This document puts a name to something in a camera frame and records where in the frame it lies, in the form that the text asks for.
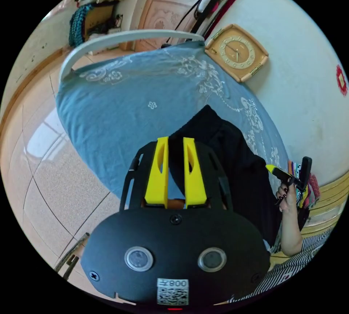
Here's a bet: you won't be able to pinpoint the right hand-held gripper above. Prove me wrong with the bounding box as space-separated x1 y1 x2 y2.
265 164 305 192

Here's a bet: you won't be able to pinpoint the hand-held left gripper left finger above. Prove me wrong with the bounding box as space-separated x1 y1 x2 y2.
144 136 169 208

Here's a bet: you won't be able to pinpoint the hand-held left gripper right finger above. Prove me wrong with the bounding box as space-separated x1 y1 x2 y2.
183 137 208 208

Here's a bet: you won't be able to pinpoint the black long pants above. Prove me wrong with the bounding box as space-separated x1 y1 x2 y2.
168 104 310 249

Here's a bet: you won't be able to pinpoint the person's right forearm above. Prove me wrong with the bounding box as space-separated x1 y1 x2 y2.
279 209 304 256

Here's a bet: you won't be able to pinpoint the person's right hand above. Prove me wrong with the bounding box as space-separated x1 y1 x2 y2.
276 182 299 214

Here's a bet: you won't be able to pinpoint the person's body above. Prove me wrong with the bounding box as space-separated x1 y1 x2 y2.
228 225 340 304

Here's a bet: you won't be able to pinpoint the cluttered shelf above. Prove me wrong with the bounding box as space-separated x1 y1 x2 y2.
68 0 131 49

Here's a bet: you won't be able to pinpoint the black and white bag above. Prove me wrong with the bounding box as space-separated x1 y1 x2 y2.
174 0 227 35

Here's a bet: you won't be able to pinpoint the carved wooden door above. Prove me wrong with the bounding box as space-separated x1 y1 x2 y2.
130 0 256 53

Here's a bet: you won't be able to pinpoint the square tan wall clock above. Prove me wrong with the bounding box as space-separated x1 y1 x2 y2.
204 23 269 83

